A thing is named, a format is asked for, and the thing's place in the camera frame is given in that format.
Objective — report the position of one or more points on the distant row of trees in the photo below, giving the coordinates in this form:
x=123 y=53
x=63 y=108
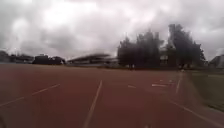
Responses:
x=43 y=60

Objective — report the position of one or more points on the grandstand building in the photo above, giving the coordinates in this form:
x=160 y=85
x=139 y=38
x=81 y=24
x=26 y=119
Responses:
x=90 y=59

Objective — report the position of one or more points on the grass strip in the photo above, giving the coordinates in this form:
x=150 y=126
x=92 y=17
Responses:
x=210 y=88

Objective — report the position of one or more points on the grey-roofed building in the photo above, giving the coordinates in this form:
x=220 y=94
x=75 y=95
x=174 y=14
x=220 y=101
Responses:
x=218 y=62

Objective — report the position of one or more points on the cluster of dark trees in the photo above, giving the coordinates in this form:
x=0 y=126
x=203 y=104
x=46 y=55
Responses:
x=143 y=50

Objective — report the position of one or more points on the red running track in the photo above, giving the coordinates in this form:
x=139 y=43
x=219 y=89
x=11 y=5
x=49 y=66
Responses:
x=60 y=106

